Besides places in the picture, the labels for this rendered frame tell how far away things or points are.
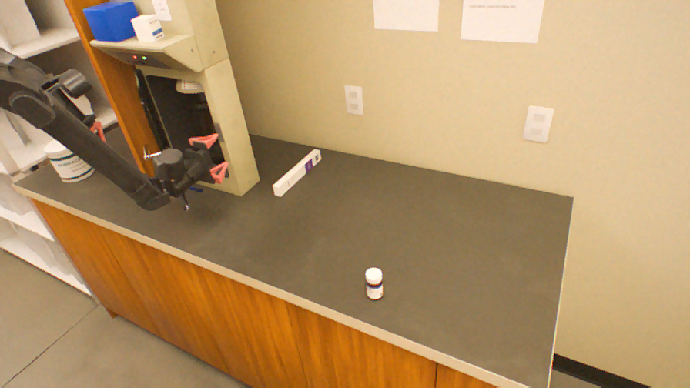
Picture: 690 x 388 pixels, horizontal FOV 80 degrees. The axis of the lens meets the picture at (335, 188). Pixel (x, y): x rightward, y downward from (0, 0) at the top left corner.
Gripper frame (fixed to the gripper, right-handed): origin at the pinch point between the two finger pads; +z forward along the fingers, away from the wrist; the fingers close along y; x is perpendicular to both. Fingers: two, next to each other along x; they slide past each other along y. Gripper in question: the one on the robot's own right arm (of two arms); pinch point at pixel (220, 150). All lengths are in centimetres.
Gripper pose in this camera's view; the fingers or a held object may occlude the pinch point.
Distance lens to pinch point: 125.0
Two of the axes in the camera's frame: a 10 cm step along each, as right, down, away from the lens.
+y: -1.3, -7.9, -6.0
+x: -8.7, -2.0, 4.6
